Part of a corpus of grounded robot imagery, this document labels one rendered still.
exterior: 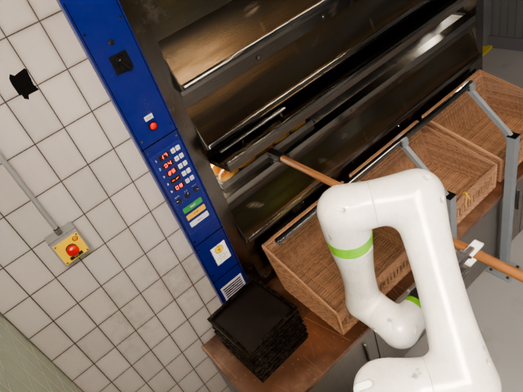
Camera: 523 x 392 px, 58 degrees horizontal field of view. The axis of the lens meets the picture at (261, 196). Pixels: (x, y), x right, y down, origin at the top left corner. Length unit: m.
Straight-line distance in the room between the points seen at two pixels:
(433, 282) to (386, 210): 0.18
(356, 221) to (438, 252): 0.18
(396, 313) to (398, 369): 0.33
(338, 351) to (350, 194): 1.17
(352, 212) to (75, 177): 0.98
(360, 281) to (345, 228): 0.26
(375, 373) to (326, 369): 1.04
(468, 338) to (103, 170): 1.23
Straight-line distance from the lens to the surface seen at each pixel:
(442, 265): 1.07
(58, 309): 1.91
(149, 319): 2.12
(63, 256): 1.72
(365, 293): 1.35
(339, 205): 1.06
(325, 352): 2.15
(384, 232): 2.47
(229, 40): 1.82
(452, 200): 2.14
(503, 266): 1.55
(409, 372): 1.08
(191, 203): 1.89
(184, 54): 1.75
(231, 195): 2.03
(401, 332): 1.38
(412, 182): 1.08
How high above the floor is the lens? 2.40
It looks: 38 degrees down
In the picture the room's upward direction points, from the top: 20 degrees counter-clockwise
